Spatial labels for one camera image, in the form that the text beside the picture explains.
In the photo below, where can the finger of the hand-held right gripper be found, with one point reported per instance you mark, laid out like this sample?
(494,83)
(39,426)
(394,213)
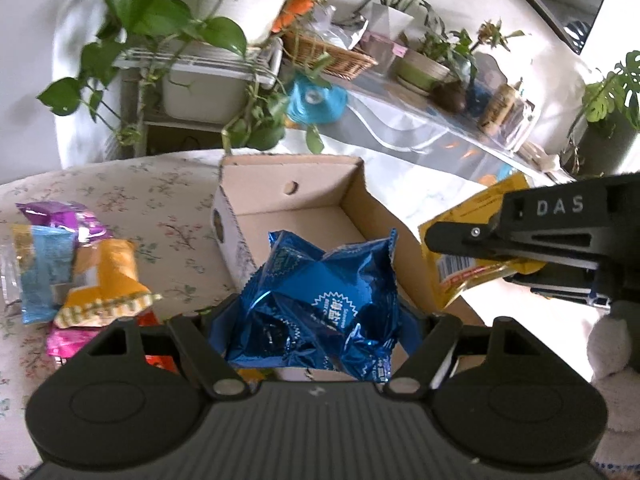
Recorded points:
(560,287)
(465,237)

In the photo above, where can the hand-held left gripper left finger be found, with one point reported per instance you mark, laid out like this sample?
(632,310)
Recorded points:
(196,346)

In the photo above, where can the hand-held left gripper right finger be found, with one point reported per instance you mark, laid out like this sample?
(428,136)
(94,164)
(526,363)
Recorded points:
(429,351)

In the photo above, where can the dark blue foil snack packet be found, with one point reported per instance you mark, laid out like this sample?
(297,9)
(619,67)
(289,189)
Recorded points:
(310,305)

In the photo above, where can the light blue yellow snack packet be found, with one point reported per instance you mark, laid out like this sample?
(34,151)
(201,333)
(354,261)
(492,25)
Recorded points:
(45,280)

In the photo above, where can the cardboard box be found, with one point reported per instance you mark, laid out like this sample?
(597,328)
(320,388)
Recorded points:
(295,200)

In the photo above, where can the red orange snack packet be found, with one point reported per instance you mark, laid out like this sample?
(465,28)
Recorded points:
(155,340)

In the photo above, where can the orange yellow snack packet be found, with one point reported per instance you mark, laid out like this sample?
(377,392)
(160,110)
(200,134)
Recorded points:
(110,275)

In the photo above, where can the clear glass jar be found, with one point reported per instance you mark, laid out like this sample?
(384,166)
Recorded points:
(522,120)

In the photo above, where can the side table with clear cover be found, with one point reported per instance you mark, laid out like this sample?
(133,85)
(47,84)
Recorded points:
(400,130)

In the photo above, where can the pink snack packet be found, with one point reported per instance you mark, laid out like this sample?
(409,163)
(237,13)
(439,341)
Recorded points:
(67,342)

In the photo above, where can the monstera plant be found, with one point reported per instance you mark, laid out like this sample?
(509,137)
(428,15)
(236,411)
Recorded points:
(607,95)

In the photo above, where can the brown bottle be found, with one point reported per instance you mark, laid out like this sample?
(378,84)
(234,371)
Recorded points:
(496,107)

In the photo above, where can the brown round object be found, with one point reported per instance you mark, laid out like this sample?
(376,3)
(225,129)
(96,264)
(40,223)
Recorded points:
(450,97)

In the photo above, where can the plant in green pot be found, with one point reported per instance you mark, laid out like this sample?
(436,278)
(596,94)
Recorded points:
(420,70)

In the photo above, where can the purple snack packet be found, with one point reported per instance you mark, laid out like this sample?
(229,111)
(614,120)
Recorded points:
(60,215)

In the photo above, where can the clear plastic packet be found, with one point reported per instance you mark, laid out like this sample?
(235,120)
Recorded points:
(9,275)

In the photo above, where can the blue round tape roll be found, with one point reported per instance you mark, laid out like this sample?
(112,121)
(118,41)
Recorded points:
(315,102)

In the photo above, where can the wicker basket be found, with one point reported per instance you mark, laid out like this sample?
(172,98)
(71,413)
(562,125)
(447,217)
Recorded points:
(340,62)

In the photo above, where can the leafy plant in square pot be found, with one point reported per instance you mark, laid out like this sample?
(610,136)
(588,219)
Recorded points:
(390,15)

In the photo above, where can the clear plastic bags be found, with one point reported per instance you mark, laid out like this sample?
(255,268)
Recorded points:
(335,27)

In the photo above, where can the white storage bin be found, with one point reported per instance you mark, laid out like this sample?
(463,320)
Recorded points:
(200,90)

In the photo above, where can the orange item behind basket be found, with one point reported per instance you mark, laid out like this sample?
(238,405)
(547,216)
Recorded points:
(290,12)

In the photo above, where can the white metal rack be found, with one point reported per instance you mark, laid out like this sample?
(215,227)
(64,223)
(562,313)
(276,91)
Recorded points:
(210,60)

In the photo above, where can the pothos plant in white pot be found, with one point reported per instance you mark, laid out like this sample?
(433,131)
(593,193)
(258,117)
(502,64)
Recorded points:
(150,10)

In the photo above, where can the white refrigerator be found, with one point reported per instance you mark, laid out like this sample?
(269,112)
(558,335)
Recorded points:
(30,35)

